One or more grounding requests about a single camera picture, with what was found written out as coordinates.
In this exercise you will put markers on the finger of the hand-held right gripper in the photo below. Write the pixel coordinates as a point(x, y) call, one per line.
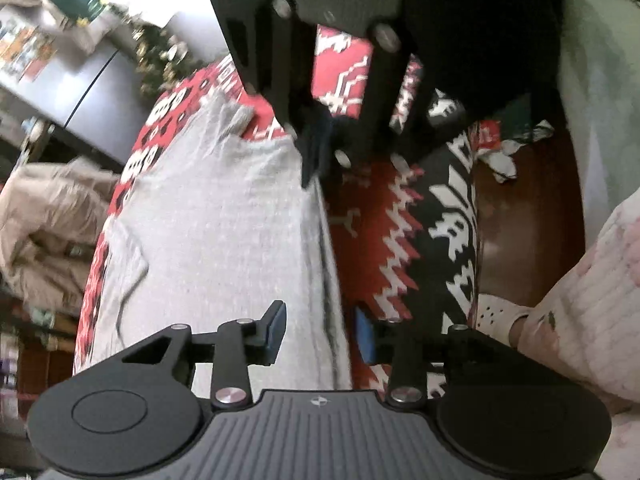
point(295, 85)
point(380, 90)

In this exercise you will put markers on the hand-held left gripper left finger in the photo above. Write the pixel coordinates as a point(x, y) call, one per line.
point(277, 330)

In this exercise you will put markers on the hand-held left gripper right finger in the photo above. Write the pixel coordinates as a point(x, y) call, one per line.
point(362, 335)

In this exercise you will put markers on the grey sweater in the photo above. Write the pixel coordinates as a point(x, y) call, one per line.
point(210, 240)

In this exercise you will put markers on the red patterned blanket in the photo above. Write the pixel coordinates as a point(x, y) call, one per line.
point(400, 220)

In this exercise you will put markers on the decorated Christmas tree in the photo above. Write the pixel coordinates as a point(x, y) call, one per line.
point(160, 60)

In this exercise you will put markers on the white slipper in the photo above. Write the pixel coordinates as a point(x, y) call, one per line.
point(500, 315)

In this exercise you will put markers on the grey refrigerator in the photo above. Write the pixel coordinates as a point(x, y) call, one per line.
point(100, 100)

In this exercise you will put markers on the person's pajama leg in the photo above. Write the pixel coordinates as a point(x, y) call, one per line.
point(590, 310)

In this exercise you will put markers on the beige jacket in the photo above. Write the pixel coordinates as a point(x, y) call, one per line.
point(45, 220)

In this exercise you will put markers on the wooden bed frame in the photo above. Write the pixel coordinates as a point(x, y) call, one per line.
point(525, 220)

